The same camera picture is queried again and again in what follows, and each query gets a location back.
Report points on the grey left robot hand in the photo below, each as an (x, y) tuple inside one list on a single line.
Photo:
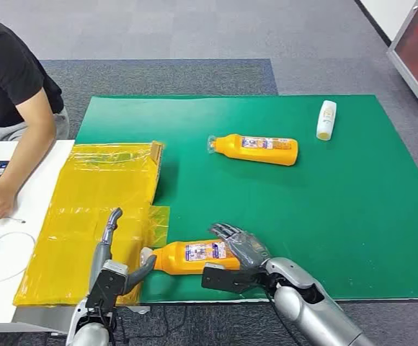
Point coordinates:
[(100, 253)]

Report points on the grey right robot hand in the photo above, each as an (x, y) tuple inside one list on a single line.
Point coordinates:
[(248, 250)]

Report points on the orange bottle with label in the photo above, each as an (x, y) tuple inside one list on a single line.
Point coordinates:
[(266, 155), (174, 260)]

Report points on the person's forearm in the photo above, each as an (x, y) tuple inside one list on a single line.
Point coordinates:
[(29, 143)]

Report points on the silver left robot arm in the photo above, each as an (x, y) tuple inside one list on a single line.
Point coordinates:
[(90, 336)]

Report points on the small white bottle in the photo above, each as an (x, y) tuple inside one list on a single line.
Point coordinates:
[(326, 119)]

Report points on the yellow plastic sheet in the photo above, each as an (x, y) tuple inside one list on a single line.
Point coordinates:
[(86, 191)]

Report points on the white table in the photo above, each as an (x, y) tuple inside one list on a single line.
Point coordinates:
[(11, 258)]

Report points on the green mat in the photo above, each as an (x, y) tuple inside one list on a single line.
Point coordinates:
[(339, 215)]

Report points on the person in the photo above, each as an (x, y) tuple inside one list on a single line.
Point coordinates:
[(3, 71)]

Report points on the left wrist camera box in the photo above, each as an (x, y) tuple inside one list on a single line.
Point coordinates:
[(104, 289)]

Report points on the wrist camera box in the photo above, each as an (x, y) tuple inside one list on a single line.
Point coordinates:
[(223, 279), (104, 289)]

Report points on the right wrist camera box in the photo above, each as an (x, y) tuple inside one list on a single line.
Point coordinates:
[(223, 279)]

